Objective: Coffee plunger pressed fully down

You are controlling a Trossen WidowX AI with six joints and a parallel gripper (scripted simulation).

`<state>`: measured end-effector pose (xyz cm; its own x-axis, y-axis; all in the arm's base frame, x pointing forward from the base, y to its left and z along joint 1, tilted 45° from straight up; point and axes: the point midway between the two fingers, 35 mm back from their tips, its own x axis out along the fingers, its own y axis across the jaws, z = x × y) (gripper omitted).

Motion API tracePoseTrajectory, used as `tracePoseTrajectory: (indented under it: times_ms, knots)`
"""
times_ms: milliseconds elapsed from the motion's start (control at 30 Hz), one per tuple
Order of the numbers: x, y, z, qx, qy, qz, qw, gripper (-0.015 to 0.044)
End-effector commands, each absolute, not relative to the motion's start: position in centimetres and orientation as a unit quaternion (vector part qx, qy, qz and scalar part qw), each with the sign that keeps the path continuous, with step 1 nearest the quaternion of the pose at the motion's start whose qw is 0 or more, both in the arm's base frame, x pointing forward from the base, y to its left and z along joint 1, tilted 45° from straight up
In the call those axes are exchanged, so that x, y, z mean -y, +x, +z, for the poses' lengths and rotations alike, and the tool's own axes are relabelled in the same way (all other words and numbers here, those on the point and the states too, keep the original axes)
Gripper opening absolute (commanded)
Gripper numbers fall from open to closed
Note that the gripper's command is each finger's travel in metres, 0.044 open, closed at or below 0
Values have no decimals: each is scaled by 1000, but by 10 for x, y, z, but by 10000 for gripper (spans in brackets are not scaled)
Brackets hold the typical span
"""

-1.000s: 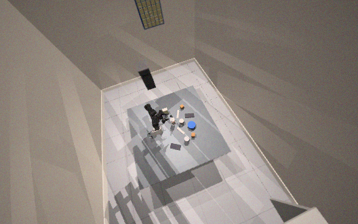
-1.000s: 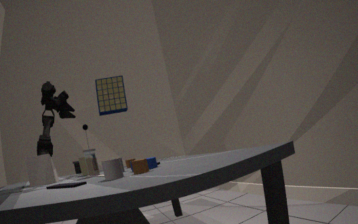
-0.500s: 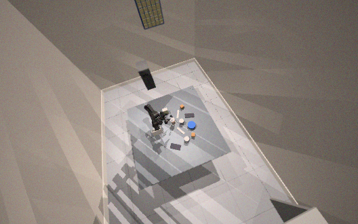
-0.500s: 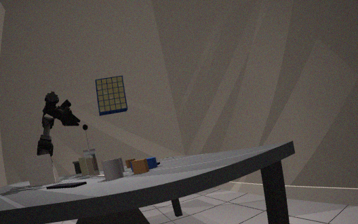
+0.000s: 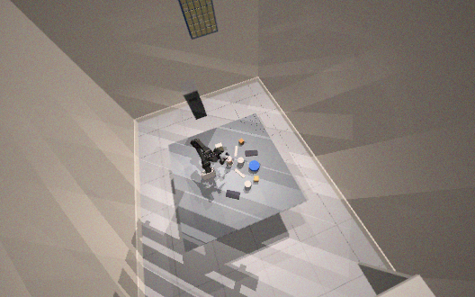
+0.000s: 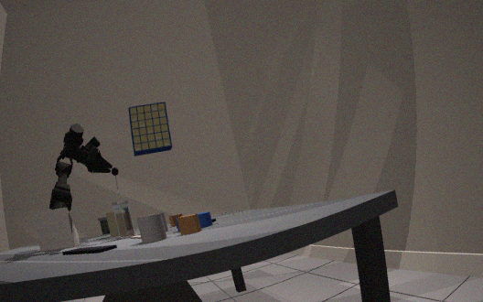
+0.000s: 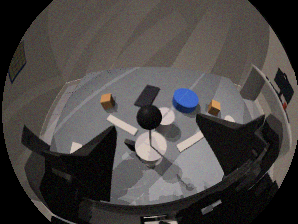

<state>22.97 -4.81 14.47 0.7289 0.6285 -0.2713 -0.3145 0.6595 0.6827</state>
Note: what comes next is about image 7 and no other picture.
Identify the blue short cylinder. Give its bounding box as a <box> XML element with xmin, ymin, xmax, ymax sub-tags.
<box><xmin>172</xmin><ymin>88</ymin><xmax>200</xmax><ymax>113</ymax></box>

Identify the brown cube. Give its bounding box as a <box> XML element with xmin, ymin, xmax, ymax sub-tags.
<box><xmin>208</xmin><ymin>99</ymin><xmax>221</xmax><ymax>116</ymax></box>
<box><xmin>100</xmin><ymin>93</ymin><xmax>113</xmax><ymax>109</ymax></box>

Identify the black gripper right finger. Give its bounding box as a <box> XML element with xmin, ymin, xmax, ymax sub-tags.
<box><xmin>196</xmin><ymin>113</ymin><xmax>266</xmax><ymax>176</ymax></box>

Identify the beige flat bar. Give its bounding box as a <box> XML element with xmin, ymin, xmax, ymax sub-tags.
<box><xmin>176</xmin><ymin>131</ymin><xmax>204</xmax><ymax>152</ymax></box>
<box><xmin>106</xmin><ymin>115</ymin><xmax>138</xmax><ymax>136</ymax></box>

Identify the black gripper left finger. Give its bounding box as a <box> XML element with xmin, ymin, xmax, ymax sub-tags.
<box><xmin>41</xmin><ymin>125</ymin><xmax>117</xmax><ymax>201</ymax></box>

